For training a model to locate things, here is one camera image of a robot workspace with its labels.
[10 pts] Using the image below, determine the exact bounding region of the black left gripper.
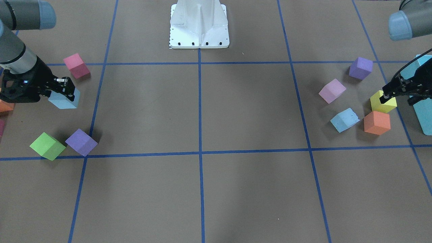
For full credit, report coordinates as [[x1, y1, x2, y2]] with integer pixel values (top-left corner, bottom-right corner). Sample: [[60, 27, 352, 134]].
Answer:
[[379, 62, 432, 106]]

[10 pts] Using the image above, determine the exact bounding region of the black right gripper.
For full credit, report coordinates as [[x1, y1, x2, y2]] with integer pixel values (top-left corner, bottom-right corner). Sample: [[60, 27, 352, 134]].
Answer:
[[0, 57, 75, 103]]

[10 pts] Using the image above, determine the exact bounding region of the light blue foam block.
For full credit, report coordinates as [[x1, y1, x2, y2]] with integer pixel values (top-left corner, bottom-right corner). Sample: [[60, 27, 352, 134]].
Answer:
[[48, 88, 80, 109], [330, 108, 360, 133]]

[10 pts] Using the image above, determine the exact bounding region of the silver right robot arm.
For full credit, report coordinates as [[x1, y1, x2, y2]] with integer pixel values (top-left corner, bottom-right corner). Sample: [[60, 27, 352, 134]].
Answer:
[[0, 0, 76, 103]]

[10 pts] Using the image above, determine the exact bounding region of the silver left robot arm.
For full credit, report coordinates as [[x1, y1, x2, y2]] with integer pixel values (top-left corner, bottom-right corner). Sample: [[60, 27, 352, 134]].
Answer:
[[379, 0, 432, 106]]

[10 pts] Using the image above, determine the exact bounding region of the magenta foam block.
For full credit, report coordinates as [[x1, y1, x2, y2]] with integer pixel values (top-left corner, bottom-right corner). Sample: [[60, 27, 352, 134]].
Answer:
[[63, 53, 90, 79]]

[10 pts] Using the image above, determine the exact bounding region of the yellow foam block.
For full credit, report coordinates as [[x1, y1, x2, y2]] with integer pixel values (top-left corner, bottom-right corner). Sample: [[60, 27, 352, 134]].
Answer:
[[369, 90, 398, 113]]

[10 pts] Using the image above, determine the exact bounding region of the cyan plastic bin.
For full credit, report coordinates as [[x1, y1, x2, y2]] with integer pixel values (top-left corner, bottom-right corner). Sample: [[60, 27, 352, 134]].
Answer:
[[401, 54, 432, 135]]

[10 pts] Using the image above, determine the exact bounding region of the orange near foam block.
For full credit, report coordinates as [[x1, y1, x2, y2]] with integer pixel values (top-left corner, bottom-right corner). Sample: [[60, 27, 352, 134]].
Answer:
[[363, 111, 391, 135]]

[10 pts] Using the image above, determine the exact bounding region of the orange foam block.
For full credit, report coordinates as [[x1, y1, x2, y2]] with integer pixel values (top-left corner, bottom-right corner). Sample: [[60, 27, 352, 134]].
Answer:
[[363, 111, 391, 135], [0, 100, 15, 113]]

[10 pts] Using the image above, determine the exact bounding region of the purple near foam block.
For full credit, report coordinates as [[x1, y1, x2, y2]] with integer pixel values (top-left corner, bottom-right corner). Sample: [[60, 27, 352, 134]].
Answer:
[[348, 57, 373, 80]]

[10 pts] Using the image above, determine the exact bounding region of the purple foam block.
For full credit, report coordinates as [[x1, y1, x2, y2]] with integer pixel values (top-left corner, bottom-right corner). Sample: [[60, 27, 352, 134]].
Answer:
[[348, 57, 373, 80], [66, 129, 98, 157]]

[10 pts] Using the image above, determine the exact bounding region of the purple far foam block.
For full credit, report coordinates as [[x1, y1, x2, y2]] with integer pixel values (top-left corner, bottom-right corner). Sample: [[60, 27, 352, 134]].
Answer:
[[66, 129, 98, 157]]

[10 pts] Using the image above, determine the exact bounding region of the green foam block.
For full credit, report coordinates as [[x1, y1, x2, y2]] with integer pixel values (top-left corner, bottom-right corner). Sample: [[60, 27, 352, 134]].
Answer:
[[29, 132, 66, 161]]

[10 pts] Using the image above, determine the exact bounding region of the orange far foam block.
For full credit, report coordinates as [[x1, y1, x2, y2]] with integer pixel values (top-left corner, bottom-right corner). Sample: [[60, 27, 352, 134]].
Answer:
[[0, 100, 15, 113]]

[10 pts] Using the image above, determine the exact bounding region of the light pink foam block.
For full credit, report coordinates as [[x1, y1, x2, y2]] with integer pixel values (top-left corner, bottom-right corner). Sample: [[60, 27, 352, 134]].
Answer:
[[318, 79, 347, 104]]

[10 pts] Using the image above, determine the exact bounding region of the pink far foam block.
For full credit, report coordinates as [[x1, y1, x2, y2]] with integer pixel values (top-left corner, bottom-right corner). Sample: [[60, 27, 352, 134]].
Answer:
[[0, 119, 6, 138]]

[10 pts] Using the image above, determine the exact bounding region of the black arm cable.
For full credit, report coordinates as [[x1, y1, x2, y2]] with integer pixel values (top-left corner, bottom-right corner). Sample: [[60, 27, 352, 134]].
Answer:
[[388, 48, 432, 85]]

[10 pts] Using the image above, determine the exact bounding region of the white camera stand post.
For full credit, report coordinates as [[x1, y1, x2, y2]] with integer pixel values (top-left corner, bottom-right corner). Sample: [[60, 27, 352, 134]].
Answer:
[[169, 0, 230, 49]]

